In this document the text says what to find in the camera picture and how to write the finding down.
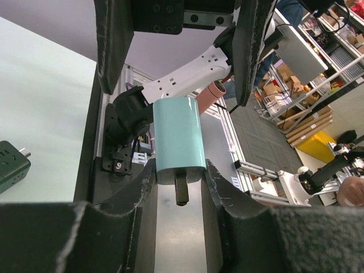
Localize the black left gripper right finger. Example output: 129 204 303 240
201 160 363 272

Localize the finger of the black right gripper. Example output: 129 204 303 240
232 0 277 106
94 0 134 94

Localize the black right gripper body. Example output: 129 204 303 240
132 0 239 35

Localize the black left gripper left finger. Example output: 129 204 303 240
1 162 156 272

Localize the light blue plug charger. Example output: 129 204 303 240
153 97 206 206

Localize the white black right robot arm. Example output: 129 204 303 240
94 1 277 181

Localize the dark green cube socket adapter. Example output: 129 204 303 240
0 140 31 193

